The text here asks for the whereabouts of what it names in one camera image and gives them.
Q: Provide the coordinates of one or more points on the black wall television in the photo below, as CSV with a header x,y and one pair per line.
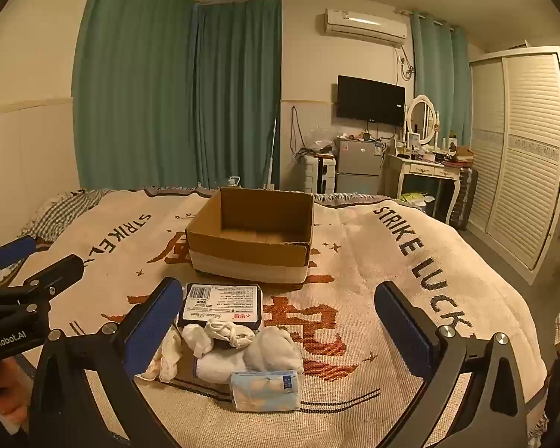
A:
x,y
371,100

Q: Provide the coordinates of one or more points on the small cardboard box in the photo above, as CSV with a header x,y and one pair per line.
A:
x,y
464,151

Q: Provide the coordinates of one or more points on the printed beige blanket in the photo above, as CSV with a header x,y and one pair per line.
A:
x,y
354,289

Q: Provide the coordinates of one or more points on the brown cardboard box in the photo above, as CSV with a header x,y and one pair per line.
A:
x,y
242,256

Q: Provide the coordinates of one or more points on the white knotted sock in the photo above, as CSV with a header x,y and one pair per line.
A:
x,y
200,338

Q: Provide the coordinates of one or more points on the white black suitcase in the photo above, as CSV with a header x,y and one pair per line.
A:
x,y
319,175

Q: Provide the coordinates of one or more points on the yellow green bag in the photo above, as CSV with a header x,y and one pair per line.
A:
x,y
413,198

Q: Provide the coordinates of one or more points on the clear plastic water jug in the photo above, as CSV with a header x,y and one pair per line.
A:
x,y
234,181

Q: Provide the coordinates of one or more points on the grey small fridge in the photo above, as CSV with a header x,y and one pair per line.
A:
x,y
358,168

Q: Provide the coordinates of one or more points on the white louvred wardrobe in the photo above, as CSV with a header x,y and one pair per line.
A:
x,y
522,158

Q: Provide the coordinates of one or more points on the white cloth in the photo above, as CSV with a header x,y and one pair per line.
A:
x,y
273,347

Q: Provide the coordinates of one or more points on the dark tissue packet white label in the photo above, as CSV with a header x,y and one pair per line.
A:
x,y
224,303

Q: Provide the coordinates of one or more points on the oval vanity mirror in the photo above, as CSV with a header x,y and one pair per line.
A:
x,y
421,119

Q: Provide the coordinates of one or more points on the checkered bed sheet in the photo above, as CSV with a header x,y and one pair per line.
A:
x,y
60,210

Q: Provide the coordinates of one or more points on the wide green curtain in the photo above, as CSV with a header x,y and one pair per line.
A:
x,y
135,93

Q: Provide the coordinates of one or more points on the white air conditioner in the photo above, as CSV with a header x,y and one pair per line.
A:
x,y
366,25

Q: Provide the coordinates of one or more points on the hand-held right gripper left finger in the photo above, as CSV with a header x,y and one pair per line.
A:
x,y
151,326

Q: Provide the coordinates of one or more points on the narrow green curtain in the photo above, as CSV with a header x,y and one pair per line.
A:
x,y
441,79

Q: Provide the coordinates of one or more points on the person's left hand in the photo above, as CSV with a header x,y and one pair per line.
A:
x,y
9,382

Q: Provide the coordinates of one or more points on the small photo frame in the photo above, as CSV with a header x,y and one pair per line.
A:
x,y
414,139

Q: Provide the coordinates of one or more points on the dark suitcase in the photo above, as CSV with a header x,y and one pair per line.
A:
x,y
464,196

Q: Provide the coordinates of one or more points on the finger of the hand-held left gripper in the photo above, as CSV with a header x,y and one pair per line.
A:
x,y
14,248
56,273

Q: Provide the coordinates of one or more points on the light blue tissue pack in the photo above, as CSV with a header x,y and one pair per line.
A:
x,y
261,389

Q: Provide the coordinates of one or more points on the cream cloth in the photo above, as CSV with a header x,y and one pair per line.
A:
x,y
168,359

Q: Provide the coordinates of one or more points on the clear plastic bag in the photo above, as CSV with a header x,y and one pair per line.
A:
x,y
321,139

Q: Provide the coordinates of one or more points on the white vanity table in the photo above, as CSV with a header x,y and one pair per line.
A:
x,y
422,168

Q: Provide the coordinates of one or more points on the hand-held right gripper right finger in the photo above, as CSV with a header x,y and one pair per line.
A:
x,y
403,331

